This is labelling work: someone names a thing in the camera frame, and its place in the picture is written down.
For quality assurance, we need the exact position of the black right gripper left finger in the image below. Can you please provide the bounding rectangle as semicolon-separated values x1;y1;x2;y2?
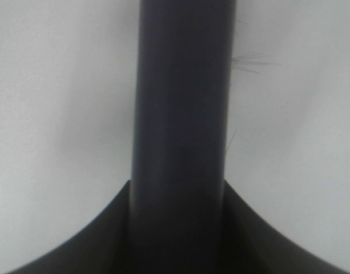
10;182;130;274

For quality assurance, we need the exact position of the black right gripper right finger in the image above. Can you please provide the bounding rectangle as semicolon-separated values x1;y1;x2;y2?
220;183;345;273

